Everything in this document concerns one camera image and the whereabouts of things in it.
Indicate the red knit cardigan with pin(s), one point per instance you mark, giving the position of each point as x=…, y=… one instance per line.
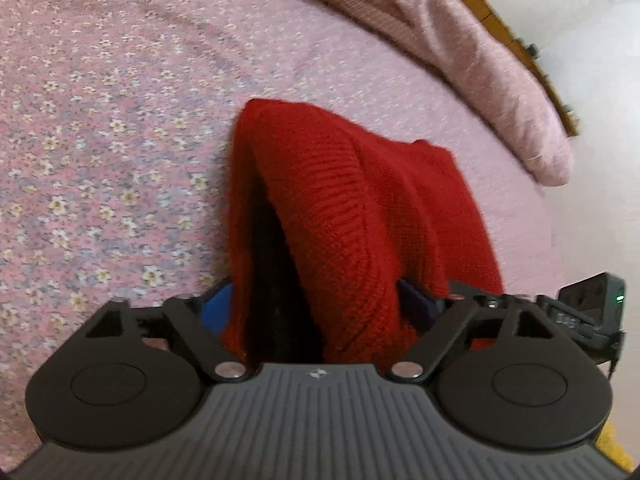
x=325, y=185

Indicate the pink quilt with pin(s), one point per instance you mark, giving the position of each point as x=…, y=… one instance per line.
x=450, y=45

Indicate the wooden headboard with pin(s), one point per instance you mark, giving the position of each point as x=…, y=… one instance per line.
x=550, y=95

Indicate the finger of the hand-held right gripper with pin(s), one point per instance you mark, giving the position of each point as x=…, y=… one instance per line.
x=492, y=301

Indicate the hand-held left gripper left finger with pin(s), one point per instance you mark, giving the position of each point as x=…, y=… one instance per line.
x=215, y=310

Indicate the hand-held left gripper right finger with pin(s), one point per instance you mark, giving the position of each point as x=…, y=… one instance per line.
x=420, y=307

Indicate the yellow mat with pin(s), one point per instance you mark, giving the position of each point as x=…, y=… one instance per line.
x=612, y=447

